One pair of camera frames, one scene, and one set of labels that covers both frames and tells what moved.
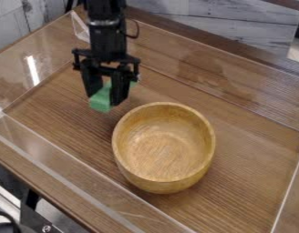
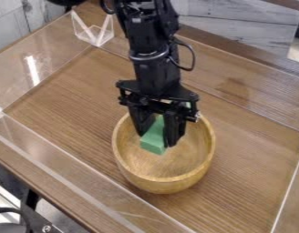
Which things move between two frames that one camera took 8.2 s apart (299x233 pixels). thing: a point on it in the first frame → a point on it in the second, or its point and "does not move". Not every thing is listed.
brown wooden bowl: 163,144 does not move
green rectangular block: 100,99 → 152,141
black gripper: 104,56 → 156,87
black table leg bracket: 31,218 does not move
